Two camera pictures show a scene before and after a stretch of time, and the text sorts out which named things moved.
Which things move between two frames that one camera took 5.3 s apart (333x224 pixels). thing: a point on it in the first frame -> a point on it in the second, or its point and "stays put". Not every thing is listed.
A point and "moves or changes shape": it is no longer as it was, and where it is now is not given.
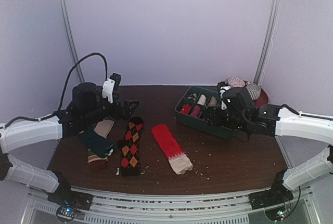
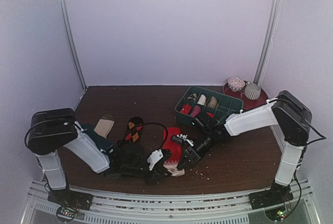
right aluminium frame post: x=265 y=53 stays put
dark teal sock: x=98 y=144 stays put
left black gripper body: x=116 y=113 -> x=155 y=169
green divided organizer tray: x=191 y=110 stays put
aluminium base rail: x=122 y=209 stays put
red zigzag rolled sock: x=186 y=109 stays put
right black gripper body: x=213 y=115 -> x=194 y=154
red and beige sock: x=179 y=161 moves or changes shape
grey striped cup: x=254 y=90 stays put
